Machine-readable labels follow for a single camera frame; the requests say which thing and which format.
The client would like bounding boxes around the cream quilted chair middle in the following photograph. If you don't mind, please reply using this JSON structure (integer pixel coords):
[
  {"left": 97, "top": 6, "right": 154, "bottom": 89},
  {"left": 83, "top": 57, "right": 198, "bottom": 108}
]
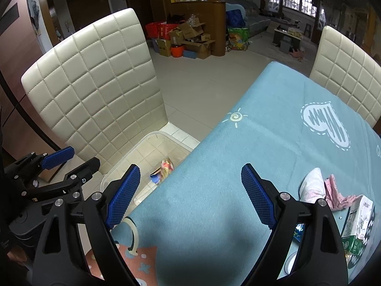
[{"left": 309, "top": 26, "right": 381, "bottom": 127}]

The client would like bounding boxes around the cream quilted chair left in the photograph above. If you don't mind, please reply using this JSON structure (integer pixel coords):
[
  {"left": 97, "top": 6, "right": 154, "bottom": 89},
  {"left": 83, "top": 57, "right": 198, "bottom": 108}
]
[{"left": 21, "top": 8, "right": 168, "bottom": 174}]

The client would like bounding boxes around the white plastic jar lid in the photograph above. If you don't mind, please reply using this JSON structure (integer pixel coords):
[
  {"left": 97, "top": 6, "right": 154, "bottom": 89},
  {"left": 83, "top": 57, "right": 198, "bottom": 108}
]
[{"left": 284, "top": 252, "right": 297, "bottom": 274}]

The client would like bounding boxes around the wooden room divider shelf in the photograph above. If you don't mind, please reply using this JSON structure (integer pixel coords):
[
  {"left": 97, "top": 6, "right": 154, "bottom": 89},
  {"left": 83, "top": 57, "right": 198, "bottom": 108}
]
[{"left": 167, "top": 0, "right": 226, "bottom": 57}]

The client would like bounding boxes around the clear plastic trash bin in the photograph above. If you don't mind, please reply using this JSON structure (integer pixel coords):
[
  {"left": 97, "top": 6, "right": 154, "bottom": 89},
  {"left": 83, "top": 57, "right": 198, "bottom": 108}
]
[{"left": 100, "top": 124, "right": 200, "bottom": 212}]

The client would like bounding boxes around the orange plastic bucket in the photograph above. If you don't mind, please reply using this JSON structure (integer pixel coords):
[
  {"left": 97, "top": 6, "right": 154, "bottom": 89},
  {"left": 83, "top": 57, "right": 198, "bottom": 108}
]
[{"left": 170, "top": 45, "right": 185, "bottom": 58}]

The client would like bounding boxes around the dark low coffee table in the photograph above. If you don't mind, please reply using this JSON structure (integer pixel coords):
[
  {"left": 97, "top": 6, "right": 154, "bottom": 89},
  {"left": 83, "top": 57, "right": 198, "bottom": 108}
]
[{"left": 272, "top": 27, "right": 301, "bottom": 54}]

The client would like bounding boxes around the pile of cardboard boxes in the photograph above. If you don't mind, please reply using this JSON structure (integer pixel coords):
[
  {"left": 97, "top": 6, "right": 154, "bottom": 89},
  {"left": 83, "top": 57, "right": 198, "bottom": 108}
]
[{"left": 152, "top": 16, "right": 215, "bottom": 59}]

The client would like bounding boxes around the colourful green shopping bag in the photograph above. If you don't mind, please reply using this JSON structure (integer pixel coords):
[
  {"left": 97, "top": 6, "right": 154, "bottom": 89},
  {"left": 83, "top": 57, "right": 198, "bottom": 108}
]
[{"left": 227, "top": 27, "right": 250, "bottom": 51}]

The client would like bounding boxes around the teal patterned tablecloth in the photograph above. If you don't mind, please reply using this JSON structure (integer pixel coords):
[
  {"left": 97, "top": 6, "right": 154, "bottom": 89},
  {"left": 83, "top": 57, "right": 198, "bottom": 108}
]
[{"left": 85, "top": 61, "right": 381, "bottom": 286}]

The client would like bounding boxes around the green white milk carton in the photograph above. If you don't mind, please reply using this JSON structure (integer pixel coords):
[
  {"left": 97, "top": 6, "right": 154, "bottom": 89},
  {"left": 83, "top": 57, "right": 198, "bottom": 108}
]
[{"left": 342, "top": 195, "right": 375, "bottom": 269}]

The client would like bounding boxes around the pink crumpled paper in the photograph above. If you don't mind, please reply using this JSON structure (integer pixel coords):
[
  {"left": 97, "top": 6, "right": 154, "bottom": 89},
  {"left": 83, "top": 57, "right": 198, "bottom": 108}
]
[{"left": 324, "top": 174, "right": 358, "bottom": 212}]

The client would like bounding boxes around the red yellow snack wrapper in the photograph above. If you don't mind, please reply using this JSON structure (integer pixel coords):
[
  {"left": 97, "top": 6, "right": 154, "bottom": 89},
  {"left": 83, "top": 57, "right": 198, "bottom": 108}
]
[{"left": 160, "top": 158, "right": 174, "bottom": 182}]

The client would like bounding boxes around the white knotted plastic bag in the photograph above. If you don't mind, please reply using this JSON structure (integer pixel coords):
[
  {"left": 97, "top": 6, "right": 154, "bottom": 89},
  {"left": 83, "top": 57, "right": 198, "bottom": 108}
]
[{"left": 299, "top": 168, "right": 326, "bottom": 203}]

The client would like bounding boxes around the blue snack wrapper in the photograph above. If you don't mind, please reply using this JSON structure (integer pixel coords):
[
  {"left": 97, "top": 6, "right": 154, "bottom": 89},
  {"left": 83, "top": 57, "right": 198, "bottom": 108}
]
[{"left": 293, "top": 223, "right": 305, "bottom": 243}]

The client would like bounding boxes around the person's left hand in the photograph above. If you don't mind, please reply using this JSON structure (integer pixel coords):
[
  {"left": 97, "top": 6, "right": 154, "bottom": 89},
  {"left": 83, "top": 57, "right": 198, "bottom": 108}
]
[{"left": 7, "top": 247, "right": 28, "bottom": 263}]

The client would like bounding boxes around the cream quilted chair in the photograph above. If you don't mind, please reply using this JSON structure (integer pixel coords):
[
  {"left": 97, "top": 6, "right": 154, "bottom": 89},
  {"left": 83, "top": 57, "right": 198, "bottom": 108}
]
[
  {"left": 309, "top": 26, "right": 381, "bottom": 127},
  {"left": 21, "top": 8, "right": 168, "bottom": 174}
]

